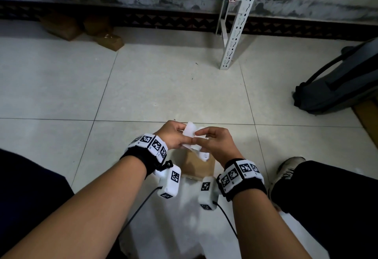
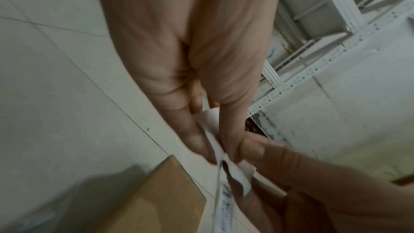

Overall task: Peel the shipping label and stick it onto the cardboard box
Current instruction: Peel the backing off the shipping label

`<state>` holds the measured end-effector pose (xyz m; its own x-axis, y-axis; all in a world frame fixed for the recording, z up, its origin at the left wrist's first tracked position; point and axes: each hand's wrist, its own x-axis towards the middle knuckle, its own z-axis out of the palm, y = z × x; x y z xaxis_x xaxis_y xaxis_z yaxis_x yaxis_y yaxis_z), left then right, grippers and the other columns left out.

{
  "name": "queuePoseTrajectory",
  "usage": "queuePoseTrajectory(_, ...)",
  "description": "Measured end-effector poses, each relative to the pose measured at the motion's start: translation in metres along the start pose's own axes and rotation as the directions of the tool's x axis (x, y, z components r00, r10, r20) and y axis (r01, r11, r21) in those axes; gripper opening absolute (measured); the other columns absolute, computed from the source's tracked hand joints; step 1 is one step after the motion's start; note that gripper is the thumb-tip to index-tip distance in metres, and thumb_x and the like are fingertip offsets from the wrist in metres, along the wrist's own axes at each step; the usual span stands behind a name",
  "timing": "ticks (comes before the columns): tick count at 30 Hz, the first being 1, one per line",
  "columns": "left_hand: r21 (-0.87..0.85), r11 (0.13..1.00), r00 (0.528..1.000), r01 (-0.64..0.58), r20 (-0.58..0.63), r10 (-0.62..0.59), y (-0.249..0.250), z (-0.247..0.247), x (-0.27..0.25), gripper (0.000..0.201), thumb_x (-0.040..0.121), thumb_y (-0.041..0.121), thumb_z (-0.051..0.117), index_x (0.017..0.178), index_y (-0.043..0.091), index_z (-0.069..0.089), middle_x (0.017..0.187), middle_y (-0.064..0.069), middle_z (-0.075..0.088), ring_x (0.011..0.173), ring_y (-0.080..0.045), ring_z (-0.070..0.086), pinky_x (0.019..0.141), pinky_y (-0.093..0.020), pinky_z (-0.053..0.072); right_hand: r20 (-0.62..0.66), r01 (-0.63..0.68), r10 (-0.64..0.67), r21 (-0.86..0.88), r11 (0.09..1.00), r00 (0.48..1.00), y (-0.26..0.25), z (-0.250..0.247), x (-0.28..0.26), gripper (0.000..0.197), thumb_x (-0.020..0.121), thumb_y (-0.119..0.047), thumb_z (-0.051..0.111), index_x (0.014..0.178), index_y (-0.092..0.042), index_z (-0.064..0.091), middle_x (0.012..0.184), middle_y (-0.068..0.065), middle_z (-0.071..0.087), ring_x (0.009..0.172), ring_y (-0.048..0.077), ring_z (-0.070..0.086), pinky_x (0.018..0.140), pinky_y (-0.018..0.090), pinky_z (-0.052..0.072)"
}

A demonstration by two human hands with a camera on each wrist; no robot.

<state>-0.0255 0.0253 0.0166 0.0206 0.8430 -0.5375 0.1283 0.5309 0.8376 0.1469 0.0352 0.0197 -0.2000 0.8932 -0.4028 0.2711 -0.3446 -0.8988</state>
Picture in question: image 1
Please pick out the person's right hand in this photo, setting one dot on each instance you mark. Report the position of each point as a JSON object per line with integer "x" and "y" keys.
{"x": 220, "y": 145}

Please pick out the person's left hand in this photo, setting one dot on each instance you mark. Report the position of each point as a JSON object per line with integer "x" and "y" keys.
{"x": 171, "y": 134}

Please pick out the white shipping label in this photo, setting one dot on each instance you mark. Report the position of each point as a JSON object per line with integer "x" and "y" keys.
{"x": 189, "y": 129}

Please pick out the small brown cardboard box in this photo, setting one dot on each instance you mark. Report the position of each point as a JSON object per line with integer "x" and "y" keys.
{"x": 198, "y": 167}

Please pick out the person's right forearm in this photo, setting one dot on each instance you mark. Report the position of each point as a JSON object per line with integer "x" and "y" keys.
{"x": 265, "y": 229}

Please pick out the person's left forearm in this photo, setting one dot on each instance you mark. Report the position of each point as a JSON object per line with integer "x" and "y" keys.
{"x": 82, "y": 214}

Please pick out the person's right white shoe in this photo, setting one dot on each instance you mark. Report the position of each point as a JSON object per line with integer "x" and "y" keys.
{"x": 286, "y": 171}

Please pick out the brown taped box under shelf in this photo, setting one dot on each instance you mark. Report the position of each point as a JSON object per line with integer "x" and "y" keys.
{"x": 109, "y": 42}

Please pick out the person's right trouser leg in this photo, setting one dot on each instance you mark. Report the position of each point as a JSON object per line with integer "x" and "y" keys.
{"x": 333, "y": 205}

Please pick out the left black marker wristband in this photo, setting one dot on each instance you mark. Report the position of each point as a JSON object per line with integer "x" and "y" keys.
{"x": 144, "y": 152}

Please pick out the black marker wristband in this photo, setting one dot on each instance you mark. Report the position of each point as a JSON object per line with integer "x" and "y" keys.
{"x": 144, "y": 152}
{"x": 242, "y": 179}

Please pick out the right black marker wristband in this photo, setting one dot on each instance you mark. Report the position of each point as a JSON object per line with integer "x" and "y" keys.
{"x": 242, "y": 179}

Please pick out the grey backpack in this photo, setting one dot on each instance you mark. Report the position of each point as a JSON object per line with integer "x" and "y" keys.
{"x": 339, "y": 90}

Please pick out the large yellow-brown carton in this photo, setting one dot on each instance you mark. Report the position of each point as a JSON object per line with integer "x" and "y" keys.
{"x": 369, "y": 120}

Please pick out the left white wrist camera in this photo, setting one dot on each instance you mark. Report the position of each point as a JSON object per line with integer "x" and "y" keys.
{"x": 169, "y": 182}

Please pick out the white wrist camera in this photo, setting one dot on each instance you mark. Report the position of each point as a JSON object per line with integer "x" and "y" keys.
{"x": 206, "y": 195}
{"x": 169, "y": 182}

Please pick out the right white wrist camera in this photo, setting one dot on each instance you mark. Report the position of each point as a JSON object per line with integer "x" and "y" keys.
{"x": 206, "y": 195}

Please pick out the thin white rear shelf post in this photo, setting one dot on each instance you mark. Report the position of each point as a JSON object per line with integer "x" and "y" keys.
{"x": 223, "y": 28}

